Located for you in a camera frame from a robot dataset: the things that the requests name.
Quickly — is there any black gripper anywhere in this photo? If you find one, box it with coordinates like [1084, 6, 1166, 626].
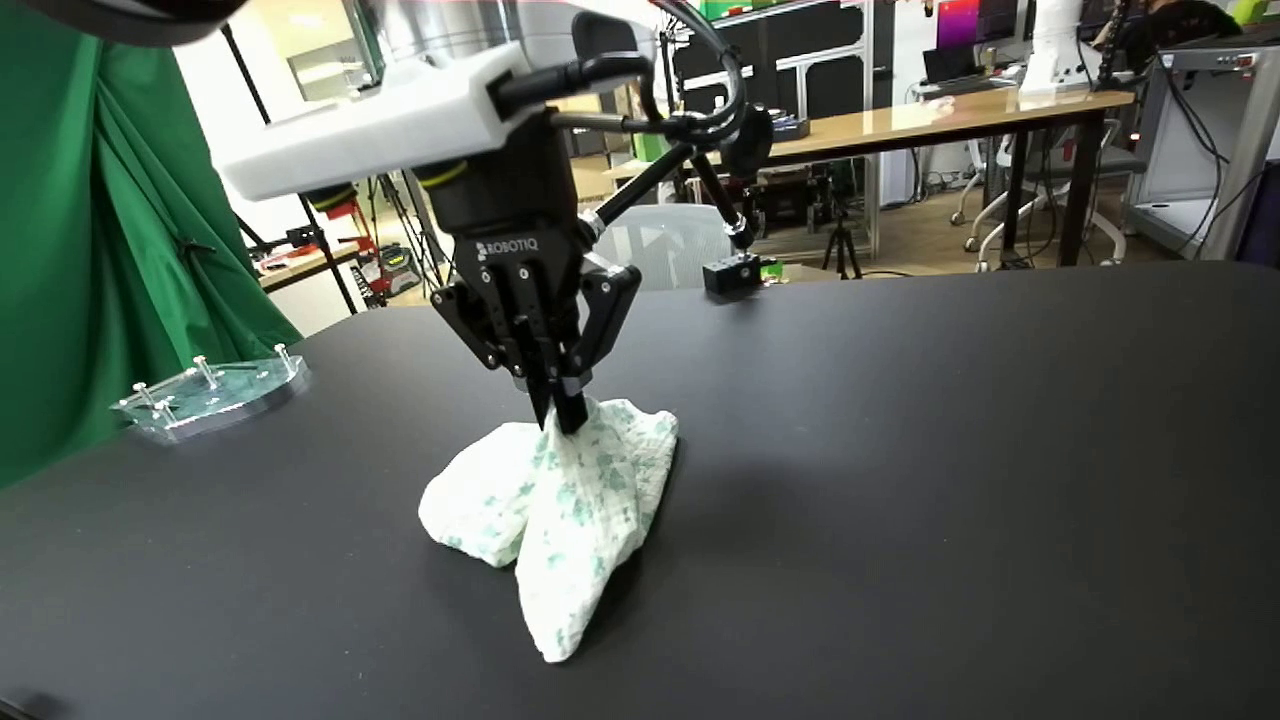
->
[423, 112, 644, 439]

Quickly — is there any white green-patterned towel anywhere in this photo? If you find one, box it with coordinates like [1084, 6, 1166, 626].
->
[413, 393, 686, 668]

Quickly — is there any black articulated metal bar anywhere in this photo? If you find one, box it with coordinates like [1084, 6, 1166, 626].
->
[591, 101, 784, 303]

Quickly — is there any thin black stand pole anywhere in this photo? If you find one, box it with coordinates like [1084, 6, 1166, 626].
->
[218, 21, 364, 321]

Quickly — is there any low wooden side table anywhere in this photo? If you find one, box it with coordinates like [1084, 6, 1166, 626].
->
[247, 234, 371, 296]

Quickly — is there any small black tripod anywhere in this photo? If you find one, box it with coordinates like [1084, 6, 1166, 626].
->
[817, 171, 867, 284]

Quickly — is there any clear acrylic plate with screws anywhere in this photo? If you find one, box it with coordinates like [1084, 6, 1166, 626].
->
[109, 340, 314, 447]

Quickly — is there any long wooden desk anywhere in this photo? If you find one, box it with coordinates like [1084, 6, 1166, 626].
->
[574, 82, 1142, 271]

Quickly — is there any white office chair base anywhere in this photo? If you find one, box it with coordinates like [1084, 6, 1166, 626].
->
[949, 134, 1131, 271]

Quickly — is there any green backdrop curtain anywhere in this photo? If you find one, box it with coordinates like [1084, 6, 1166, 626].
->
[0, 11, 310, 491]

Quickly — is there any colourful computer monitor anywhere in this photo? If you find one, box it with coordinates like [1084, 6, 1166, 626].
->
[926, 0, 1038, 87]

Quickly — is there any white pillar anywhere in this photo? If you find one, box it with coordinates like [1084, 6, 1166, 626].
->
[1017, 0, 1102, 95]

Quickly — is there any grey metal cabinet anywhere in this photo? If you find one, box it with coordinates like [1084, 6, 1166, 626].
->
[1131, 37, 1280, 265]

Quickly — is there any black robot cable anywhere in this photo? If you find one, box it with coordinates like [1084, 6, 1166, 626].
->
[494, 0, 752, 152]

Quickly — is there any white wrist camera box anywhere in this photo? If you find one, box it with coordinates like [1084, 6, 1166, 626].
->
[218, 37, 536, 205]

